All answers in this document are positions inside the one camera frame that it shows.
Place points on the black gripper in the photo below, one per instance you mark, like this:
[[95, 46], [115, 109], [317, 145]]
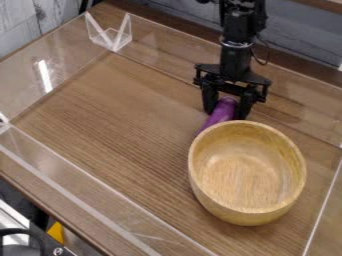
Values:
[[231, 76]]

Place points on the purple toy eggplant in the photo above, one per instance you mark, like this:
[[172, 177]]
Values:
[[223, 113]]

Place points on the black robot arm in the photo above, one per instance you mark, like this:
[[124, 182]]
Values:
[[242, 20]]

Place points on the light wooden bowl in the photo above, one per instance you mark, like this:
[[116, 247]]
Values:
[[247, 172]]

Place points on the yellow black device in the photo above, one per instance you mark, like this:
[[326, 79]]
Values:
[[56, 233]]

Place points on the clear acrylic corner bracket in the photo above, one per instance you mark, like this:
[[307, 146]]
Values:
[[110, 38]]

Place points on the clear acrylic tray wall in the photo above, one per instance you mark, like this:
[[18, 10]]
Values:
[[118, 226]]

